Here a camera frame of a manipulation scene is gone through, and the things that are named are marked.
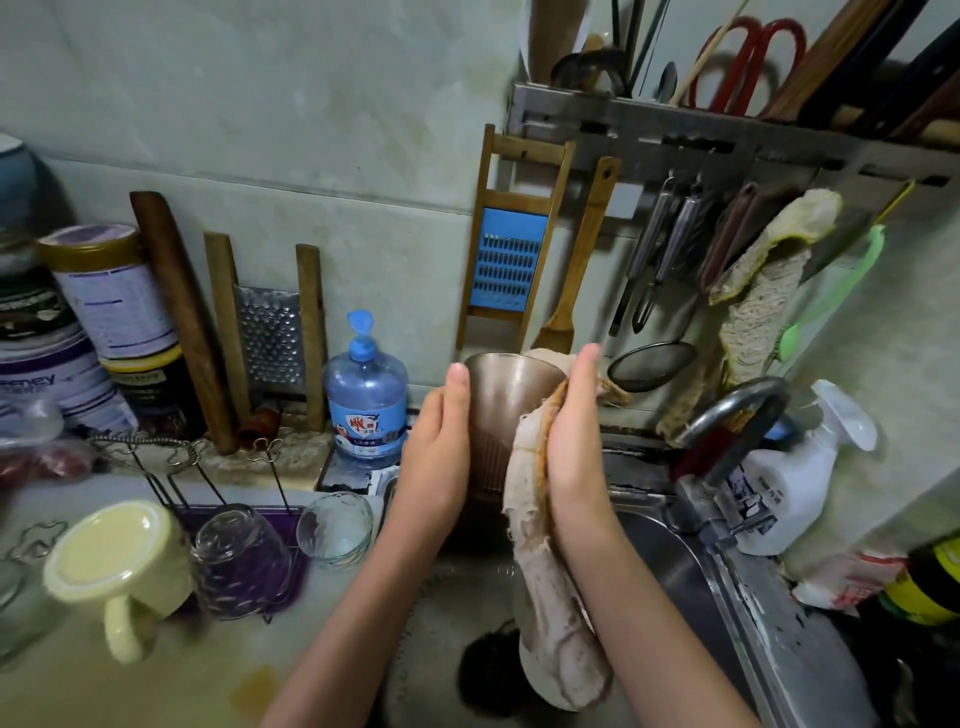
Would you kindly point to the person's left hand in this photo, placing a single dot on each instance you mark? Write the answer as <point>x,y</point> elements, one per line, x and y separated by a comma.
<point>435,473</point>

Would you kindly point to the person's right hand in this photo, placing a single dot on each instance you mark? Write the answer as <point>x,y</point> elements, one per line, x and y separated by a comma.
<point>578,450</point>

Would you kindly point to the brown amber glass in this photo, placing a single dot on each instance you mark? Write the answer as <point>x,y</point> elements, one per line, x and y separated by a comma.
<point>503,413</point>

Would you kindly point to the beige dish cloth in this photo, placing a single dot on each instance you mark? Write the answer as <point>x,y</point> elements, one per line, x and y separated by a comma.
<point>548,585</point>

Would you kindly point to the yellow mug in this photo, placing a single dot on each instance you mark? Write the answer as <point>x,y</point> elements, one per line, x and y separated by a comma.
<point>117,558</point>

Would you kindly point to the small clear glass cup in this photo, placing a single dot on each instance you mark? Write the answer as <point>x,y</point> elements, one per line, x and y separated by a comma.
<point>23,600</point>

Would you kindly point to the person's right forearm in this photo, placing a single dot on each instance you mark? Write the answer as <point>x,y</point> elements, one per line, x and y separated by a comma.
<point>645,638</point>

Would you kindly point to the person's left forearm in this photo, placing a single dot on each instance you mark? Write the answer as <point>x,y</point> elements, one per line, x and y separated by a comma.
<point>345,645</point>

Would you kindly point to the small blue water bottle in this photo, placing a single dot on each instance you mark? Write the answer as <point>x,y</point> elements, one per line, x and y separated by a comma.
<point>368,398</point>

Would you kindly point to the mesh strainer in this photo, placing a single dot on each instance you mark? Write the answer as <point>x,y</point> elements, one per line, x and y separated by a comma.
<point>650,365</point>

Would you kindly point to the metal faucet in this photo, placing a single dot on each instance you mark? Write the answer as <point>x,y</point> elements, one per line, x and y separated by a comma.
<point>728,408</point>

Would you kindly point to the purple plastic tray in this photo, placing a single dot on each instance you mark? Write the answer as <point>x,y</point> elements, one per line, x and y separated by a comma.
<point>288,548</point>

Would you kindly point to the wooden spatula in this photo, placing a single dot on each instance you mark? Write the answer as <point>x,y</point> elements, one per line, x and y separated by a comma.
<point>578,263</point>

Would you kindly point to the metal peeler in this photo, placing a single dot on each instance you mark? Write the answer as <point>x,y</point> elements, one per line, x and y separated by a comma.
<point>642,255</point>
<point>671,255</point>

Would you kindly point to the wooden slicer with blue blade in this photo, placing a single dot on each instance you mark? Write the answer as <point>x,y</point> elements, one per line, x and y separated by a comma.
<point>510,255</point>

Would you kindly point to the wooden framed metal grater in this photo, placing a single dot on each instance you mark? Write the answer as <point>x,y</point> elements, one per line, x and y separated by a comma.
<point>273,338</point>

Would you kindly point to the white spray bottle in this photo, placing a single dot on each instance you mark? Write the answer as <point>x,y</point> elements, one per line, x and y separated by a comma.
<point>795,480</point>

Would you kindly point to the white plate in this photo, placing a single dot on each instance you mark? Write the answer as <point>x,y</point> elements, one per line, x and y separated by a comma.
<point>537,683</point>

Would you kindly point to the wooden rolling pin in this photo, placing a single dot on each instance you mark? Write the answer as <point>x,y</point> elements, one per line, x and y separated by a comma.
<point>188,323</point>

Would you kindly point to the pink and white plastic bag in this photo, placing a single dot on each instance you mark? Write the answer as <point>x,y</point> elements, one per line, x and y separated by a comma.
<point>848,578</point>

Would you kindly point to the dark bottle with yellow label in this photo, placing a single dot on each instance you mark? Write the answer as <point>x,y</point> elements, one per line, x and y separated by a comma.
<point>923,585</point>

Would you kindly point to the dark metal ladle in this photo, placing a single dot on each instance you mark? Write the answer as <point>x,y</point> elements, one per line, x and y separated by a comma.
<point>588,72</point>

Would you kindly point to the stack of labelled tin cans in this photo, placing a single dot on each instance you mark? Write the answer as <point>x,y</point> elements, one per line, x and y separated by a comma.
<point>75,338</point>

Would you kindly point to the plastic bag with red contents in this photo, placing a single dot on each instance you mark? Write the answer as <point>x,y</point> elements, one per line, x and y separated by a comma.
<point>38,458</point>

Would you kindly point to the bundle of dark chopsticks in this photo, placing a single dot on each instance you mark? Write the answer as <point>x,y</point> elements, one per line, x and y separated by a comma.
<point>638,42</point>

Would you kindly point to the wooden scoop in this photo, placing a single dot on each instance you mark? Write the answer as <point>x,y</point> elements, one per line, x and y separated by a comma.
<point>552,33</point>

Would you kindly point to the bamboo skewer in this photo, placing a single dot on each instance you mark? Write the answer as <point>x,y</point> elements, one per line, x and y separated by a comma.
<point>708,53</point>

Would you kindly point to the blue enamel bowl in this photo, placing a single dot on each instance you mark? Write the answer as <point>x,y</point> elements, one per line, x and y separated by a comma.
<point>15,188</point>

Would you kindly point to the wall mounted metal utensil rack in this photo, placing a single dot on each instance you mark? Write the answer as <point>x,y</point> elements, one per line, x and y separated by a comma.
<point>720,143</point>

